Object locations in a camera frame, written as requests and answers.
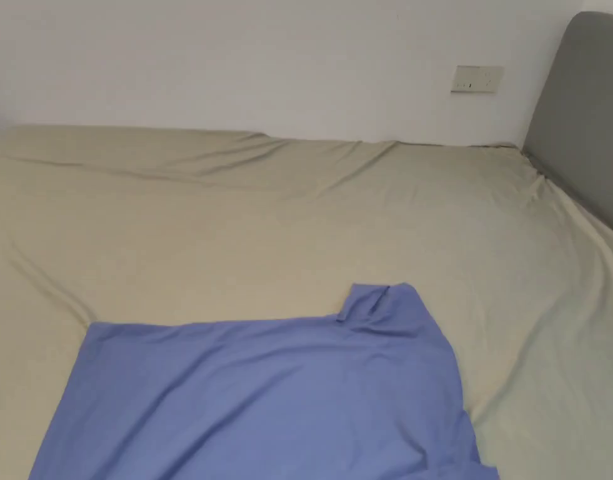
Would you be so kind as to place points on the bed with beige sheet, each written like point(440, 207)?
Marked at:
point(236, 215)

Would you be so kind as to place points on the blue shirt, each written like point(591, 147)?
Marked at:
point(266, 400)

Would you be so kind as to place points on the grey padded headboard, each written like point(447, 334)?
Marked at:
point(581, 110)

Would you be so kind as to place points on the white wall socket plate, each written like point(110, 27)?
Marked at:
point(477, 79)

